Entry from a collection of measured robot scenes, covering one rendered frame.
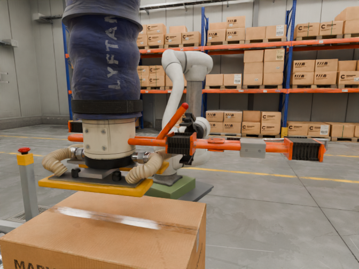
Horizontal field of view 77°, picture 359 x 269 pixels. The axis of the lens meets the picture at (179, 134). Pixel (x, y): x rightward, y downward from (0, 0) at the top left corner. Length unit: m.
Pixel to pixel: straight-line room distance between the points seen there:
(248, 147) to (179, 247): 0.36
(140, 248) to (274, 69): 7.47
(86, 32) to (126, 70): 0.14
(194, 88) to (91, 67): 0.85
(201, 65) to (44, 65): 11.80
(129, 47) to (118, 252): 0.60
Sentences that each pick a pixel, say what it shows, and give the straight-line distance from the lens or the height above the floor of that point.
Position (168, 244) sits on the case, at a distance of 0.75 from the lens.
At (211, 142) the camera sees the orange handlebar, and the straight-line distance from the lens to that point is 0.67.
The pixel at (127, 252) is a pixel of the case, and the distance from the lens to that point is 0.73.
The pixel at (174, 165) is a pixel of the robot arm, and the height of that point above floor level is 0.94.
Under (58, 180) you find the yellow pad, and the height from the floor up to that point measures 1.13.
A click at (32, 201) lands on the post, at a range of 1.90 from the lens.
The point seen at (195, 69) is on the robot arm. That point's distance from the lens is 1.41.
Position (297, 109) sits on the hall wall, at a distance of 9.34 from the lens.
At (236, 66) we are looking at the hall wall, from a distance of 9.16.
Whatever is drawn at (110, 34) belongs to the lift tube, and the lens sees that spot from 0.71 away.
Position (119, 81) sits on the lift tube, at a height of 1.42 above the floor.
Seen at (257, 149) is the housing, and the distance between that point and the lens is 0.67.
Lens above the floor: 1.38
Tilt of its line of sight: 10 degrees down
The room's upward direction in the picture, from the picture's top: straight up
